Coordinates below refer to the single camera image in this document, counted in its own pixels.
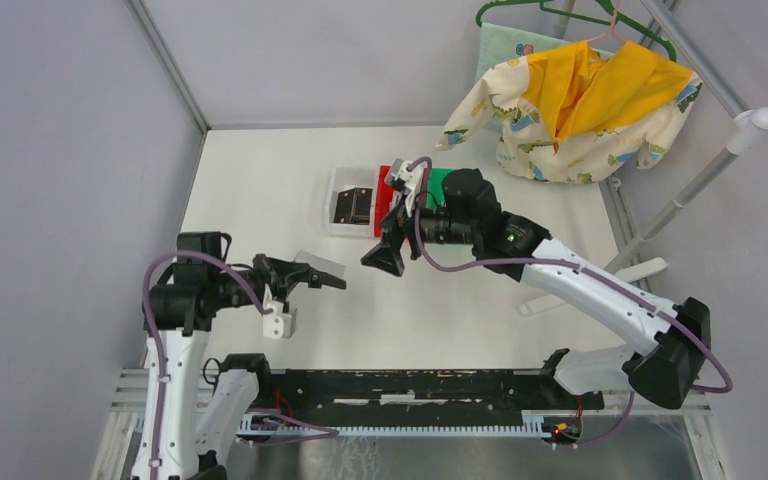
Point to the white cable tray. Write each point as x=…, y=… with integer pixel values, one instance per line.
x=371, y=430

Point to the green plastic bin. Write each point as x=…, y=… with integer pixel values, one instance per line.
x=435, y=192

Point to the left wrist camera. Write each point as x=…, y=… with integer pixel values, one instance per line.
x=280, y=320

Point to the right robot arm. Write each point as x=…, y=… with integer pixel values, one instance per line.
x=665, y=344

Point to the yellow cream children's jacket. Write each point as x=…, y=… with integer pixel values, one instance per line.
x=637, y=111

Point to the white plastic bin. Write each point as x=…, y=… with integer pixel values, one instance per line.
x=344, y=178

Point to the green clothes hanger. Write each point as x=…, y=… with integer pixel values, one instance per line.
x=607, y=6

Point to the red plastic bin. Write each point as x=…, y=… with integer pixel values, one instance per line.
x=383, y=198

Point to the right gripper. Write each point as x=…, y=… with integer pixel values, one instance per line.
x=386, y=255

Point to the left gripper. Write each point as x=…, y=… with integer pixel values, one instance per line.
x=278, y=275

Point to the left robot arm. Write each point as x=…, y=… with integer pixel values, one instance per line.
x=182, y=293

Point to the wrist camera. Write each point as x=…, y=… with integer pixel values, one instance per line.
x=408, y=178
x=280, y=320

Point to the pink clothes hanger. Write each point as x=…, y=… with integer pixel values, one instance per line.
x=611, y=30

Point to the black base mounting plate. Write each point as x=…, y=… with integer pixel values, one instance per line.
x=417, y=398

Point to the light green towel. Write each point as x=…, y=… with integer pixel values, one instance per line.
x=503, y=46

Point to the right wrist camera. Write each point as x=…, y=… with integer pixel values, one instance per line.
x=408, y=178

